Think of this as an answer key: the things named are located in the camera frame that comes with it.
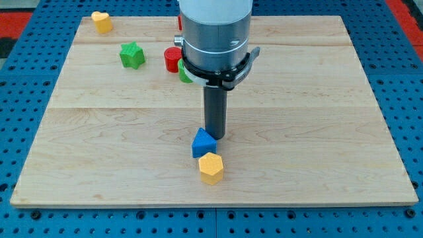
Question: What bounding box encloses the green circle block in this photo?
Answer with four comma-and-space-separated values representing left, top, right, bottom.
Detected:
178, 59, 192, 83

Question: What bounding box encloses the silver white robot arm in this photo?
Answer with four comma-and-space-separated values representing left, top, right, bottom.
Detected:
174, 0, 260, 139

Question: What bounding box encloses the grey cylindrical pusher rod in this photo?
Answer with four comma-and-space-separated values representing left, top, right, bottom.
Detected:
204, 87, 227, 139

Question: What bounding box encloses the wooden board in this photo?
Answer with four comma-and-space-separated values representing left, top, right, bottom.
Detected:
10, 16, 418, 209

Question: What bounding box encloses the yellow hexagon block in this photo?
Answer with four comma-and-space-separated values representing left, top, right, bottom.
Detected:
198, 152, 224, 185

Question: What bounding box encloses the red circle block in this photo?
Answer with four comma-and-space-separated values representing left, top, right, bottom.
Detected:
164, 47, 182, 73

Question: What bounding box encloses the green star block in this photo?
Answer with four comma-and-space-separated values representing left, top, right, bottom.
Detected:
119, 42, 145, 69

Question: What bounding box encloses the yellow heart block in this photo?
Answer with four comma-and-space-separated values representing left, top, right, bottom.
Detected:
91, 11, 113, 34

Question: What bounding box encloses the blue triangle block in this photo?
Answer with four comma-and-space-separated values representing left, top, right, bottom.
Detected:
191, 128, 217, 158

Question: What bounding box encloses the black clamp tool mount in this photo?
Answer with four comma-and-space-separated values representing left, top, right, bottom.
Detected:
182, 47, 260, 91

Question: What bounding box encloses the red block behind arm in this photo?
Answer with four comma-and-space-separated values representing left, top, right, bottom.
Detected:
177, 15, 182, 31

